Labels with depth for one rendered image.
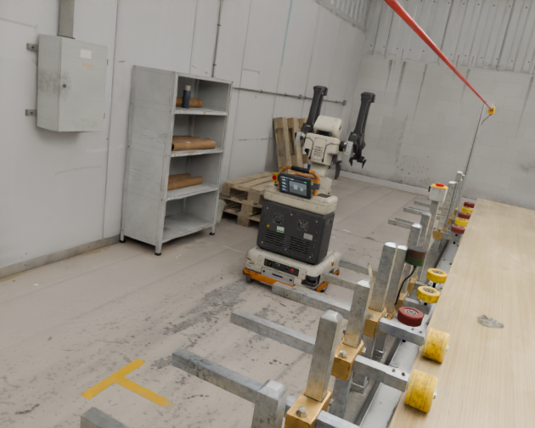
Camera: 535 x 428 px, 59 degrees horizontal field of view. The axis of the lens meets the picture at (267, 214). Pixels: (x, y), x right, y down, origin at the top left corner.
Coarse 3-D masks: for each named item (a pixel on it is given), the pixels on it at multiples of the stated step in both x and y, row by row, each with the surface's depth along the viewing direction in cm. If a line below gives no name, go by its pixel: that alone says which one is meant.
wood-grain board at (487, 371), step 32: (480, 224) 305; (512, 224) 320; (480, 256) 232; (512, 256) 241; (448, 288) 183; (480, 288) 189; (512, 288) 195; (448, 320) 154; (512, 320) 162; (448, 352) 133; (480, 352) 136; (512, 352) 139; (448, 384) 118; (480, 384) 120; (512, 384) 122; (416, 416) 103; (448, 416) 105; (480, 416) 107; (512, 416) 109
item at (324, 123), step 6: (318, 120) 385; (324, 120) 384; (330, 120) 382; (336, 120) 381; (318, 126) 382; (324, 126) 381; (330, 126) 379; (336, 126) 378; (342, 126) 387; (336, 132) 379
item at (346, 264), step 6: (342, 264) 215; (348, 264) 214; (354, 264) 213; (360, 264) 214; (354, 270) 213; (360, 270) 212; (366, 270) 210; (372, 270) 209; (414, 288) 202; (438, 288) 200
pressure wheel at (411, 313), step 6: (402, 312) 154; (408, 312) 155; (414, 312) 156; (420, 312) 156; (402, 318) 153; (408, 318) 152; (414, 318) 151; (420, 318) 152; (408, 324) 152; (414, 324) 152; (420, 324) 153
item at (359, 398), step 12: (444, 240) 331; (432, 252) 297; (432, 264) 275; (396, 348) 184; (384, 360) 163; (372, 384) 148; (348, 396) 140; (360, 396) 141; (372, 396) 150; (348, 408) 134; (360, 408) 135; (348, 420) 129; (360, 420) 138
